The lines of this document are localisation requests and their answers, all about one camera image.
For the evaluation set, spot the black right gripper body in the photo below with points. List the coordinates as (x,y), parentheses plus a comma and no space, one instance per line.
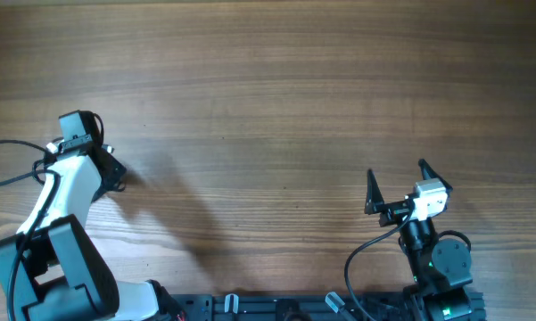
(394,212)

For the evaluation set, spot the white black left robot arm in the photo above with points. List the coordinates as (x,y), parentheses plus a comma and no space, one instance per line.
(50,268)

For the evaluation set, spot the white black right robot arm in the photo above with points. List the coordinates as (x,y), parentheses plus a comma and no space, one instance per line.
(440,262)

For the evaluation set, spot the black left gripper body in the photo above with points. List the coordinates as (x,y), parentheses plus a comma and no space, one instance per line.
(111,179)

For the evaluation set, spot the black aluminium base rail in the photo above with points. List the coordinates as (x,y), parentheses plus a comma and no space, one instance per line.
(380,306)

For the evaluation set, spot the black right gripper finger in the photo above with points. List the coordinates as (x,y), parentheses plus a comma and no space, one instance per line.
(374,195)
(428,173)

